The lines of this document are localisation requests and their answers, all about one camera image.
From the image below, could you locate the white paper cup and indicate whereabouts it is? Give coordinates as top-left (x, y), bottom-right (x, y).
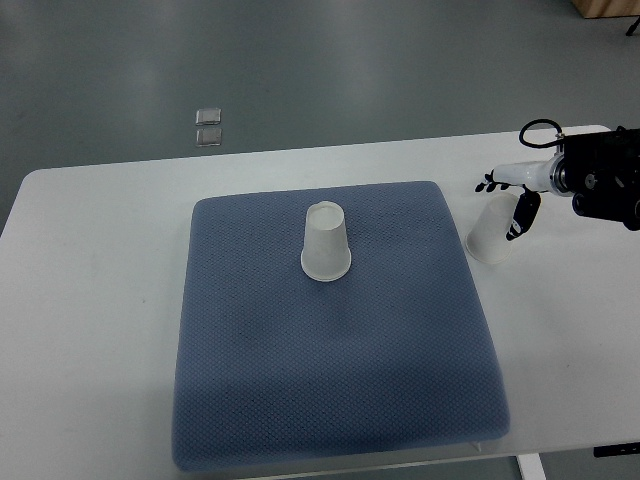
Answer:
top-left (300, 201), bottom-right (351, 282)
top-left (465, 193), bottom-right (518, 265)

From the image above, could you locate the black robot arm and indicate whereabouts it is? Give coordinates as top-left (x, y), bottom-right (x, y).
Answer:
top-left (475, 119), bottom-right (639, 241)

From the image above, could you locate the white table leg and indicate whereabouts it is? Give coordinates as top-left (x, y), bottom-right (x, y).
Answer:
top-left (516, 454), bottom-right (547, 480)

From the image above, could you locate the white paper cup on mat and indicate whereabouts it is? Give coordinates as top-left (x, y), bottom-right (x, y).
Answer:
top-left (300, 201), bottom-right (351, 282)

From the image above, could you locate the black tripod leg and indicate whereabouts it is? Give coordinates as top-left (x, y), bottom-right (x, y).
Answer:
top-left (625, 17), bottom-right (640, 36)

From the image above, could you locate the wooden box corner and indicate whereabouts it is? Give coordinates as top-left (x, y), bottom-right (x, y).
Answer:
top-left (571, 0), bottom-right (639, 19)

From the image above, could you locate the blue textured cushion mat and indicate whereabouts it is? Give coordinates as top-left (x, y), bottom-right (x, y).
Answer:
top-left (172, 181), bottom-right (510, 472)

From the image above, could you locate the upper metal floor plate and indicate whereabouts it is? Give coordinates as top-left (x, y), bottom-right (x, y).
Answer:
top-left (196, 107), bottom-right (222, 125)

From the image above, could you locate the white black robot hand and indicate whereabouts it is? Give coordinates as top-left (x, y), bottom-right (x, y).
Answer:
top-left (475, 159), bottom-right (563, 241)

